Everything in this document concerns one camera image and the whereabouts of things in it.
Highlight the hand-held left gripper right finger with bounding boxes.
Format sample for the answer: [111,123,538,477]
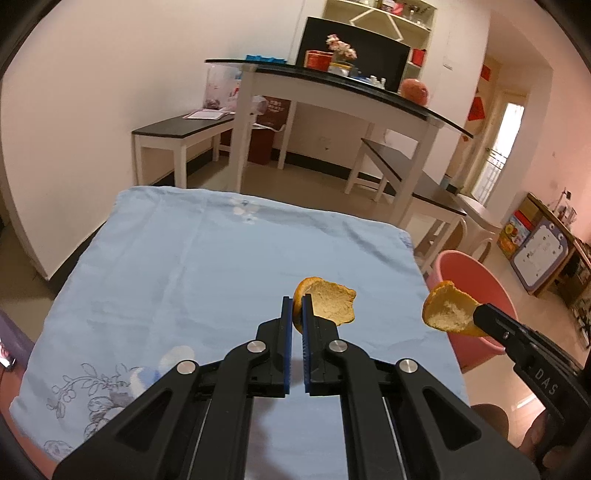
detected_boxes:
[301,293,541,480]

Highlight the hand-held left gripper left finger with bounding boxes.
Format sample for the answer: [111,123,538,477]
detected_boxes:
[52,295,294,480]

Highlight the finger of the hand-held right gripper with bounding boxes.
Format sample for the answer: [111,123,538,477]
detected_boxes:
[473,302,551,368]

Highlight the pink plastic bucket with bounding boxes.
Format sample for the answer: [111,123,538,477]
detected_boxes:
[425,250,519,374]

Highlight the person's right hand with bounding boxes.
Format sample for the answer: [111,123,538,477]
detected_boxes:
[519,407,558,463]

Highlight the children's drawing board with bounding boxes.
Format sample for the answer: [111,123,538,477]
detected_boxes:
[512,217,570,291]

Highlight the colourful printed box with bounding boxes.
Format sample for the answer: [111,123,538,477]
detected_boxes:
[498,210,532,259]

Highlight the wooden desk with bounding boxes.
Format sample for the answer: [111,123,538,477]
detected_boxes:
[526,191,591,296]

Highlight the beige plastic stool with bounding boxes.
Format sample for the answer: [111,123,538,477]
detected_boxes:
[455,193,504,264]

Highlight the light blue floral cloth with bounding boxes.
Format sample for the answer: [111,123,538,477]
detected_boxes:
[9,185,472,480]

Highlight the door with window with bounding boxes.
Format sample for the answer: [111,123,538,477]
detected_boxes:
[471,88,527,204]

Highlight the white bench with dark seat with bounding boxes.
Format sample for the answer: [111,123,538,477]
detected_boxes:
[345,137,468,273]
[131,113,236,188]

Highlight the red waste bin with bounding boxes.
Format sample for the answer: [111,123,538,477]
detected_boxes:
[247,127,274,164]

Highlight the dark red paper bag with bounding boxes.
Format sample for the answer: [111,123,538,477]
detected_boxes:
[256,95,291,130]

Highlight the white papers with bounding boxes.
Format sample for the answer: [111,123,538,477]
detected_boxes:
[183,108,227,121]

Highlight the white table with glass top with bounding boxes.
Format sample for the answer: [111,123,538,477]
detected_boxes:
[204,58,474,227]

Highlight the orange pomelo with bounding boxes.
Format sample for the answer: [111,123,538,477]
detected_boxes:
[399,78,430,106]

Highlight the purple cloth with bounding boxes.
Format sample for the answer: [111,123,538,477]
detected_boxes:
[0,309,35,370]

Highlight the red tin box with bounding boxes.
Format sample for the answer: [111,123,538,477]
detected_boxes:
[305,50,334,71]

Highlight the artificial flowers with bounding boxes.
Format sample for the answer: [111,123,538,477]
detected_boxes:
[325,34,357,63]

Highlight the black screen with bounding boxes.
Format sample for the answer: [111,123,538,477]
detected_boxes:
[300,16,411,93]

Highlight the white shelf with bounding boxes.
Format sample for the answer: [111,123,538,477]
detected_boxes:
[323,0,437,93]

